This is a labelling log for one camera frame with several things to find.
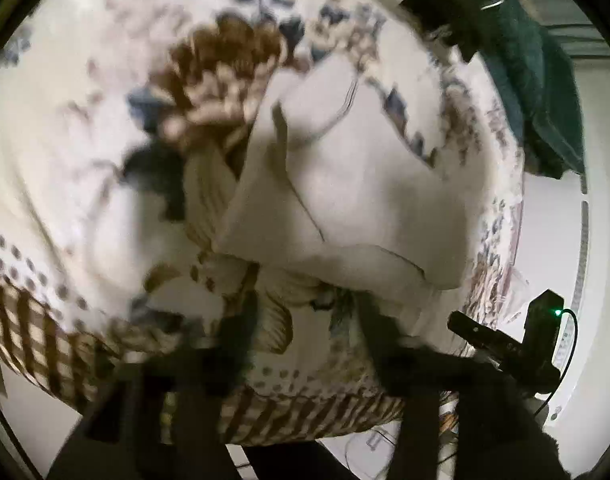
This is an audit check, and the person's right forearm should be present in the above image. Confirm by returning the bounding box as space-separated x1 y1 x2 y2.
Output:
460 375 570 480

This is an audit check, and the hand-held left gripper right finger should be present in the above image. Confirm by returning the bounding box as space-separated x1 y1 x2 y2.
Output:
355 294 493 480

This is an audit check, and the cream striped garment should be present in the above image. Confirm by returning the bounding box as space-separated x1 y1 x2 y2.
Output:
184 149 336 357

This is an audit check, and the dark green cloth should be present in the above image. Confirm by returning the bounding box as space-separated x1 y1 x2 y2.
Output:
479 0 586 180

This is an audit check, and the floral printed bedsheet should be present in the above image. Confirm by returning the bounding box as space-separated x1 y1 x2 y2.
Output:
0 0 530 447

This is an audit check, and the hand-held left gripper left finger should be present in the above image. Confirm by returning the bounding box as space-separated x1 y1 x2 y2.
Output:
50 300 266 480

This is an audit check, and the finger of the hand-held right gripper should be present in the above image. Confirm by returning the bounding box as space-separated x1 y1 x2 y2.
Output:
447 310 524 362

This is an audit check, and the white garment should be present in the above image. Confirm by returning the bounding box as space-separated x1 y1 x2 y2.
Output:
212 25 492 342

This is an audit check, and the black cable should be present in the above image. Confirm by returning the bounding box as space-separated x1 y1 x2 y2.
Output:
532 309 582 418

